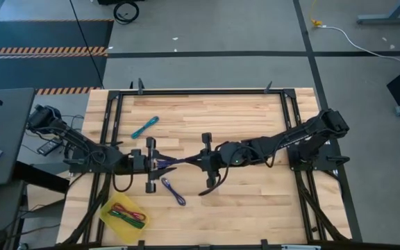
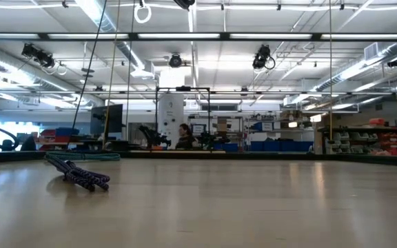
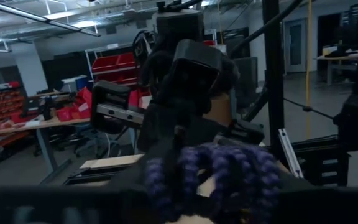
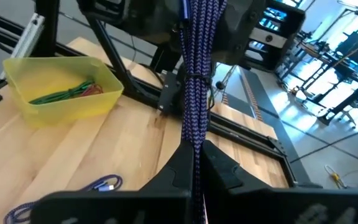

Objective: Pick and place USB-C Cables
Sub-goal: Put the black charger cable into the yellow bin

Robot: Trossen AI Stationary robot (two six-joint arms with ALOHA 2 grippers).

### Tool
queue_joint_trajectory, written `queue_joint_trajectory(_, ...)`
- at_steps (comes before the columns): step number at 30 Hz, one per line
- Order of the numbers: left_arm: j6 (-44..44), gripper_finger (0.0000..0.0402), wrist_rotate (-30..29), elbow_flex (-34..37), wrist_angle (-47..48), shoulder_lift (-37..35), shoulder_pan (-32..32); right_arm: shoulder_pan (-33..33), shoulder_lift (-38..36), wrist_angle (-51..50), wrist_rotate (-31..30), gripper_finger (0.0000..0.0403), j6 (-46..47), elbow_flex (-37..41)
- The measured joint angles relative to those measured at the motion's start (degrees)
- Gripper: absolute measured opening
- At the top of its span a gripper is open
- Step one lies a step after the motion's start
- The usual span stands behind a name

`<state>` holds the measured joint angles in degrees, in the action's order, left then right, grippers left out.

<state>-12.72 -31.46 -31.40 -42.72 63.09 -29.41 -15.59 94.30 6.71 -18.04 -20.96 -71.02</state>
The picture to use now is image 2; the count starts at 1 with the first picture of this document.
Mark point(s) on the black ceiling-mounted camera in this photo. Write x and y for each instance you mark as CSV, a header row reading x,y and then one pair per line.
x,y
262,56
38,55
175,60

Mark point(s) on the black square station frame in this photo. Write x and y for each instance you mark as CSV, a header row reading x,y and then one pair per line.
x,y
183,89

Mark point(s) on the person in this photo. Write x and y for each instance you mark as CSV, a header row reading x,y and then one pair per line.
x,y
185,137

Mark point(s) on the black computer monitor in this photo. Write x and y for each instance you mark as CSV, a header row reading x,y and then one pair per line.
x,y
107,120

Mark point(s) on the blue storage bins row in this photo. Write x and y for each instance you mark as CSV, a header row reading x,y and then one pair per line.
x,y
281,146

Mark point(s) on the black background robot arm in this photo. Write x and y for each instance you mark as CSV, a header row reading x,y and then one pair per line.
x,y
153,136
212,137

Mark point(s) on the black overhead light bar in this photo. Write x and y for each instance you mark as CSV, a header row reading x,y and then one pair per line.
x,y
133,36

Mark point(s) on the shelf with parts bins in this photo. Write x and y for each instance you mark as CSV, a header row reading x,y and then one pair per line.
x,y
367,141

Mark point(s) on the white cylindrical pillar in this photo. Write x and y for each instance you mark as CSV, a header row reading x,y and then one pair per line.
x,y
171,117

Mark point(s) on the black aluminium table frame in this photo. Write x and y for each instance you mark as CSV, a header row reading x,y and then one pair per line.
x,y
253,156

